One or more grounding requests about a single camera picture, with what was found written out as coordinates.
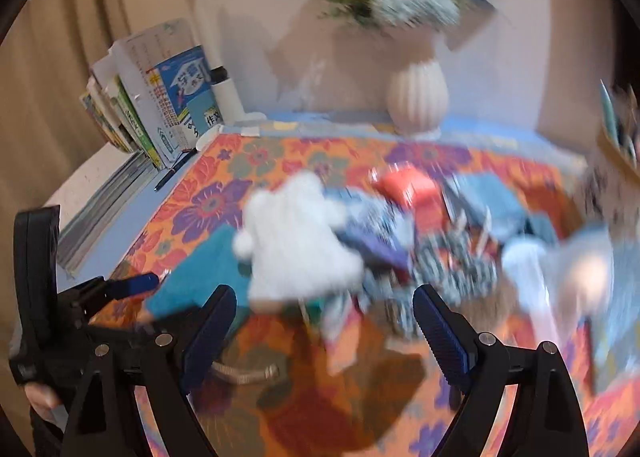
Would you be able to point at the person's left hand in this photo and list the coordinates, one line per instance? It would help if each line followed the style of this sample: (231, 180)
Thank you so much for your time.
(45, 399)

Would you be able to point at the light blue round box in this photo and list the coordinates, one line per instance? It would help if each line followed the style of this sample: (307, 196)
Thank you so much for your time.
(522, 262)

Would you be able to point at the beige curtain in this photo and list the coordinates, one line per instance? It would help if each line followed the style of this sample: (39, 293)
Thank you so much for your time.
(55, 37)

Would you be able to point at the small white block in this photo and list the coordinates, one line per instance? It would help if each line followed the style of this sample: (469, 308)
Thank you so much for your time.
(250, 131)

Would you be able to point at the dark patterned cloth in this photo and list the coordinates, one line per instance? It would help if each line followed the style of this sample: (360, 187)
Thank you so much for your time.
(440, 262)

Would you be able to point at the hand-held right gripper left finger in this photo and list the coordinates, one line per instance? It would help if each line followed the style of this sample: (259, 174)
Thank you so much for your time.
(210, 332)

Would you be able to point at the clear zip bag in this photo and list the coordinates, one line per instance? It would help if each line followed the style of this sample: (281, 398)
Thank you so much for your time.
(590, 282)

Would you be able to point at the orange clay packet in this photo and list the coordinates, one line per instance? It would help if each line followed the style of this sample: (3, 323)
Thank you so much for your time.
(410, 192)

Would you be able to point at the white desk lamp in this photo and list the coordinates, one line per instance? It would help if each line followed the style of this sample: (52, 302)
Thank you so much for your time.
(202, 17)

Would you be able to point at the row of standing books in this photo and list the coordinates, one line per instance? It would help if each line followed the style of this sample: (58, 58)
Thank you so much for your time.
(160, 87)

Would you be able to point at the orange floral tablecloth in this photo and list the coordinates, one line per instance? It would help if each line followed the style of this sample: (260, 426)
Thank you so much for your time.
(300, 162)

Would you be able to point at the white plush toy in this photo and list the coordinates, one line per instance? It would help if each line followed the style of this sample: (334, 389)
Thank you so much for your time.
(295, 237)

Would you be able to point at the white ribbed vase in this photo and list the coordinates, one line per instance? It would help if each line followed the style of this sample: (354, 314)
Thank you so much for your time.
(417, 97)

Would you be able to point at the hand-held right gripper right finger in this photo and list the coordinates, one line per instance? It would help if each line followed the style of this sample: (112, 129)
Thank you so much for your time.
(442, 332)

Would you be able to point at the dark pen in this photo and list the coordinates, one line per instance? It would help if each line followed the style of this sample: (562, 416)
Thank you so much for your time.
(175, 172)

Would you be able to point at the stack of flat magazines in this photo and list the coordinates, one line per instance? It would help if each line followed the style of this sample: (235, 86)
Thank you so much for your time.
(110, 207)

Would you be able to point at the teal cloth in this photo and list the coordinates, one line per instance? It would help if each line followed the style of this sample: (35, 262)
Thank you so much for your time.
(205, 272)

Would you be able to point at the grey blue cloth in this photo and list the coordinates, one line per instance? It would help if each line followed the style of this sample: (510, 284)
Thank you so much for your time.
(492, 202)

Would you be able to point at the bunch of pens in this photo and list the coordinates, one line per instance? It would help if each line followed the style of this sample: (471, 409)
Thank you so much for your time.
(620, 112)

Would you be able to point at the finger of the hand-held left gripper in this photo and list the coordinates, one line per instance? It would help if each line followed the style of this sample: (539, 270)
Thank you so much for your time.
(135, 283)

